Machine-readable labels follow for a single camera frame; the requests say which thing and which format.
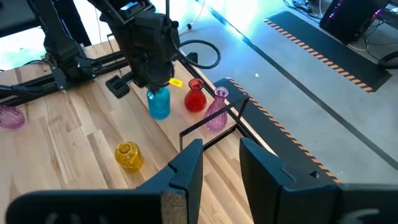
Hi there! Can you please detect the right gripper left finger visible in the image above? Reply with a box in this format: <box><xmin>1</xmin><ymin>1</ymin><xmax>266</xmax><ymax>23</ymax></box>
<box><xmin>5</xmin><ymin>138</ymin><xmax>205</xmax><ymax>224</ymax></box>

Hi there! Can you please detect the black side desk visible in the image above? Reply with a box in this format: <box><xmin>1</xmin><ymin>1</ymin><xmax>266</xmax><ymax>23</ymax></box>
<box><xmin>0</xmin><ymin>0</ymin><xmax>43</xmax><ymax>39</ymax></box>

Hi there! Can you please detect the purple bulbous glass vase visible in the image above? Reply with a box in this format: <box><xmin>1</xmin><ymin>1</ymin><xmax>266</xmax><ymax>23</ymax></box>
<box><xmin>0</xmin><ymin>104</ymin><xmax>26</xmax><ymax>130</ymax></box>

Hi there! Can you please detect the black wire frame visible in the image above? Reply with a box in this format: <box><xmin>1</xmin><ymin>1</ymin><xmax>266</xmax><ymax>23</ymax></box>
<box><xmin>182</xmin><ymin>52</ymin><xmax>280</xmax><ymax>156</ymax></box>

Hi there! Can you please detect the red teardrop glass vase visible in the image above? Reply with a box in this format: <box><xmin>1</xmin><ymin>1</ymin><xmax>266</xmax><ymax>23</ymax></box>
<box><xmin>183</xmin><ymin>78</ymin><xmax>208</xmax><ymax>113</ymax></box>

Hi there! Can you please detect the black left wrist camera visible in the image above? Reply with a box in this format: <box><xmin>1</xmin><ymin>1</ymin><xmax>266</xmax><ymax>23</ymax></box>
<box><xmin>105</xmin><ymin>0</ymin><xmax>156</xmax><ymax>24</ymax></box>

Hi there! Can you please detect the purple tall teardrop glass vase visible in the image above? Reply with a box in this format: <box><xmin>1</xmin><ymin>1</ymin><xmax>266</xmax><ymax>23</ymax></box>
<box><xmin>203</xmin><ymin>86</ymin><xmax>230</xmax><ymax>133</ymax></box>

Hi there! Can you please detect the black computer tower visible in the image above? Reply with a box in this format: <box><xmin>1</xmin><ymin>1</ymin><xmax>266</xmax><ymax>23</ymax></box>
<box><xmin>319</xmin><ymin>0</ymin><xmax>391</xmax><ymax>45</ymax></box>

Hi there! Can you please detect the black table clamp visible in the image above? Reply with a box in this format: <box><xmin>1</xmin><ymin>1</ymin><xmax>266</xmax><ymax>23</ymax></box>
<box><xmin>185</xmin><ymin>51</ymin><xmax>199</xmax><ymax>65</ymax></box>

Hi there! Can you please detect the black left camera cable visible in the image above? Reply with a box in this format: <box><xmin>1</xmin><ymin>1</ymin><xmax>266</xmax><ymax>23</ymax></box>
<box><xmin>172</xmin><ymin>39</ymin><xmax>222</xmax><ymax>70</ymax></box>

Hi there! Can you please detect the black power strip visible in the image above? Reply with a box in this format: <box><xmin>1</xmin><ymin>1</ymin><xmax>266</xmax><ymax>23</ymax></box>
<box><xmin>292</xmin><ymin>0</ymin><xmax>313</xmax><ymax>13</ymax></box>

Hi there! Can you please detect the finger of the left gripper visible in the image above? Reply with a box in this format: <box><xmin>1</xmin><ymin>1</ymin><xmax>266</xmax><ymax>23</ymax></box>
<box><xmin>146</xmin><ymin>81</ymin><xmax>172</xmax><ymax>93</ymax></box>
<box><xmin>104</xmin><ymin>72</ymin><xmax>137</xmax><ymax>100</ymax></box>

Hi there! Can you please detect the teal cylindrical glass vase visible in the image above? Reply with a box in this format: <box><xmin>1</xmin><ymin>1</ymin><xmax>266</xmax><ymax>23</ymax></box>
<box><xmin>146</xmin><ymin>86</ymin><xmax>172</xmax><ymax>121</ymax></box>

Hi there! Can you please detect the yellow ribbed glass vase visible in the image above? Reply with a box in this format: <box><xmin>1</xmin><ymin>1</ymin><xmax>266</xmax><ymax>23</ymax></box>
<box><xmin>114</xmin><ymin>141</ymin><xmax>145</xmax><ymax>173</ymax></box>

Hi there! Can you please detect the black hazard-striped floor mat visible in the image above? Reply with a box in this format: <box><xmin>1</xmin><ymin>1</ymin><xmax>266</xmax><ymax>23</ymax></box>
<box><xmin>213</xmin><ymin>77</ymin><xmax>343</xmax><ymax>185</ymax></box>
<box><xmin>263</xmin><ymin>11</ymin><xmax>393</xmax><ymax>94</ymax></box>

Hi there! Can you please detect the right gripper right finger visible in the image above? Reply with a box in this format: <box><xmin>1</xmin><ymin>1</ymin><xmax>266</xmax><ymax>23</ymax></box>
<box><xmin>238</xmin><ymin>136</ymin><xmax>398</xmax><ymax>224</ymax></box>

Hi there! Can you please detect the yellow tape tag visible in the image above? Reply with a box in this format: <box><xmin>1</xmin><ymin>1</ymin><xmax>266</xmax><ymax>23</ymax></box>
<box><xmin>168</xmin><ymin>77</ymin><xmax>185</xmax><ymax>88</ymax></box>

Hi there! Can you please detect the black coiled floor cable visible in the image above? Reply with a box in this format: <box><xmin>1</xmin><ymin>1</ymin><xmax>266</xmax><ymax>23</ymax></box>
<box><xmin>377</xmin><ymin>50</ymin><xmax>398</xmax><ymax>70</ymax></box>

